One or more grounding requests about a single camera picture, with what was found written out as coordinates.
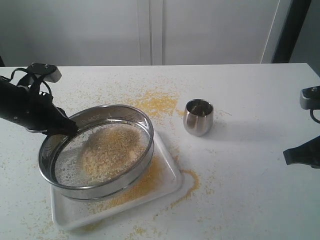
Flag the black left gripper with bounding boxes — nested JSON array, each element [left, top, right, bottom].
[[26, 73, 78, 137]]

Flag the round steel sieve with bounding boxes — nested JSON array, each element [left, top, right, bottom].
[[38, 104, 154, 201]]

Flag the small stainless steel cup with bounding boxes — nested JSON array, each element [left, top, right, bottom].
[[183, 98, 214, 137]]

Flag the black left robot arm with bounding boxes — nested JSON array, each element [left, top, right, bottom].
[[0, 73, 79, 136]]

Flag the yellow grains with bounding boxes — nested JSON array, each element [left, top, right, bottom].
[[56, 122, 148, 187]]

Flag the white rectangular tray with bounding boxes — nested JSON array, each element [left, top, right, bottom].
[[50, 132, 183, 231]]

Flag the spilled yellow millet pile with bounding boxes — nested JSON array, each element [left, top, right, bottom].
[[128, 90, 179, 118]]

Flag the yellow millet arc spill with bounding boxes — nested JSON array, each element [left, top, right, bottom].
[[170, 168, 201, 207]]

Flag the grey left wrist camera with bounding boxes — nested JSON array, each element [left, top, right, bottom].
[[26, 63, 62, 83]]

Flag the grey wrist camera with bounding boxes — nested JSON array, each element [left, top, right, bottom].
[[299, 86, 320, 110], [26, 63, 62, 83]]

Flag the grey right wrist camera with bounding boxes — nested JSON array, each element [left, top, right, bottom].
[[299, 86, 320, 110]]

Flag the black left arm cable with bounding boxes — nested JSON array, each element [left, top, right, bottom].
[[0, 67, 53, 97]]

